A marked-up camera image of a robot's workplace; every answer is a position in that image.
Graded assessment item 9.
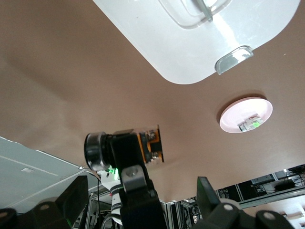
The white lidded storage box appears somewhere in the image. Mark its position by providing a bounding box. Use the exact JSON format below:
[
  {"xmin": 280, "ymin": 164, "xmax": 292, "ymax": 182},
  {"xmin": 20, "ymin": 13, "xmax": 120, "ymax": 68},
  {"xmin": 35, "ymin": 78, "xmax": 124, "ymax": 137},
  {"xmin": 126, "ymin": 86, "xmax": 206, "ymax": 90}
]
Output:
[{"xmin": 92, "ymin": 0, "xmax": 301, "ymax": 85}]

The aluminium frame rack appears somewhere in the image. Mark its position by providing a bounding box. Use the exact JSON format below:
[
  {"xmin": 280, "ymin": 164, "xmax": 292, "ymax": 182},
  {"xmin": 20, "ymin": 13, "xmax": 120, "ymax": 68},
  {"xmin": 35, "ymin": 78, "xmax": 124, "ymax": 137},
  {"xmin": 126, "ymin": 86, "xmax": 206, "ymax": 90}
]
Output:
[{"xmin": 215, "ymin": 164, "xmax": 305, "ymax": 208}]

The round pink plate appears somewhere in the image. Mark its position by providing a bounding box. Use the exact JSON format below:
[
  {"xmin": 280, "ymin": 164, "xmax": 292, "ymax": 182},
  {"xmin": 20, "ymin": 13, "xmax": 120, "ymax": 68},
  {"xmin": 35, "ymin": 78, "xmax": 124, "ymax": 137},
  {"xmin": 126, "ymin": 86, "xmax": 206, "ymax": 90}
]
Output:
[{"xmin": 219, "ymin": 96, "xmax": 274, "ymax": 134}]

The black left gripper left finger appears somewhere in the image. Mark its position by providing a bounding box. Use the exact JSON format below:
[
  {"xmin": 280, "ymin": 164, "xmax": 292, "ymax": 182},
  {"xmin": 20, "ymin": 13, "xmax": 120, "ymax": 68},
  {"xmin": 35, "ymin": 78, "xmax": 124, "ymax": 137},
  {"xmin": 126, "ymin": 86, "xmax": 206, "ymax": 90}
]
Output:
[{"xmin": 0, "ymin": 175, "xmax": 89, "ymax": 229}]

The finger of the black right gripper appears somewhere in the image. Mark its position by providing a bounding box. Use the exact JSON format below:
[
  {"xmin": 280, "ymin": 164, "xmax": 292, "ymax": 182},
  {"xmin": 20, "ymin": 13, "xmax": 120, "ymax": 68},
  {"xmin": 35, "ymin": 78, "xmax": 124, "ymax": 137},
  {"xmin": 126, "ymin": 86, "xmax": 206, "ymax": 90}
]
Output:
[{"xmin": 109, "ymin": 133, "xmax": 167, "ymax": 229}]

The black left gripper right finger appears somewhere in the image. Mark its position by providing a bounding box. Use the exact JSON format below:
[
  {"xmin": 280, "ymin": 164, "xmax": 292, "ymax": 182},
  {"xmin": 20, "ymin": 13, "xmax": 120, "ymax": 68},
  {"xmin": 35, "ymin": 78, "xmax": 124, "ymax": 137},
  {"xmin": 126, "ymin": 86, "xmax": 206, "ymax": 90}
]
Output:
[{"xmin": 193, "ymin": 176, "xmax": 294, "ymax": 229}]

